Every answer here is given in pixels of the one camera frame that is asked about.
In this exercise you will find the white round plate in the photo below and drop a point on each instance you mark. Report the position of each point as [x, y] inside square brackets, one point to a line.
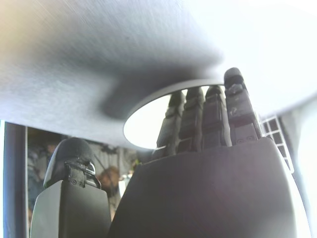
[143, 124]

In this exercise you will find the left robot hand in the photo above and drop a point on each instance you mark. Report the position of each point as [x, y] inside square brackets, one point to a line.
[198, 198]

